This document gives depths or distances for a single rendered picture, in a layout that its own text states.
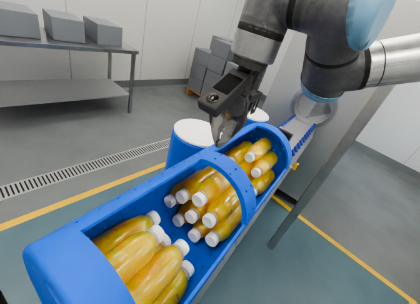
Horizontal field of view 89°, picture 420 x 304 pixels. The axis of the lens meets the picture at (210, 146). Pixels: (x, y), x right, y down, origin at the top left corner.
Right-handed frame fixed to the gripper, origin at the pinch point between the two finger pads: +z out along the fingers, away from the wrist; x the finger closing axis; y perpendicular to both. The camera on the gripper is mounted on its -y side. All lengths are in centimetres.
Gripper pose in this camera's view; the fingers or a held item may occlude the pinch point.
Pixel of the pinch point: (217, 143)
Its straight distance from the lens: 51.8
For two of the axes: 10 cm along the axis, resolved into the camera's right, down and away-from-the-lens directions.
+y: 5.6, -3.1, 7.7
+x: -7.8, -4.9, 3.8
